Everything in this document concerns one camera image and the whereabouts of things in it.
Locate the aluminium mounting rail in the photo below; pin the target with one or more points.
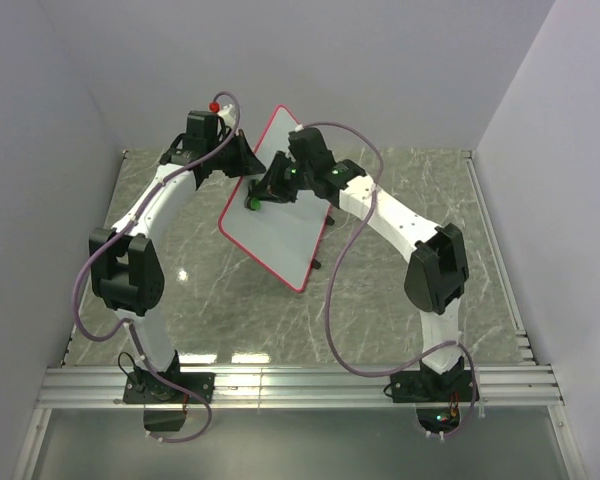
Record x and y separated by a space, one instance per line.
270 387

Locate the right side aluminium rail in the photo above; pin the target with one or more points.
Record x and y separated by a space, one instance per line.
522 338

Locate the red framed whiteboard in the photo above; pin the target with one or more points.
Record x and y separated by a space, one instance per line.
283 238

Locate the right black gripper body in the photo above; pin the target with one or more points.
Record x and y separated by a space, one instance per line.
295 176

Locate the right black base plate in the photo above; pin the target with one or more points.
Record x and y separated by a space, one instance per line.
424 387

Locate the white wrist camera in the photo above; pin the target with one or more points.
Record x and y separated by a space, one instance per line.
229 114
299 134

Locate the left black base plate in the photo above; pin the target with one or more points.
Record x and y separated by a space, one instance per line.
142 388

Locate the green whiteboard eraser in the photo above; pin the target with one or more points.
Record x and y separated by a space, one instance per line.
252 204

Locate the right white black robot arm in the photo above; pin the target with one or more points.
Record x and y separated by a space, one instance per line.
437 265

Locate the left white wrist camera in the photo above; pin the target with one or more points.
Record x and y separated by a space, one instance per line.
229 114

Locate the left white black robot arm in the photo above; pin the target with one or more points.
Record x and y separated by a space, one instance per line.
126 272

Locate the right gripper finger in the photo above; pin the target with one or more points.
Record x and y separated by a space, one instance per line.
280 194
257 187

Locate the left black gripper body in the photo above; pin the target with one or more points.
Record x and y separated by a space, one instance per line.
225 160

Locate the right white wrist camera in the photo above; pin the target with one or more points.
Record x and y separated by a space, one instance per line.
299 134

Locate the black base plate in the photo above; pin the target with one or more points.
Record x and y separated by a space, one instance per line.
424 387
142 388

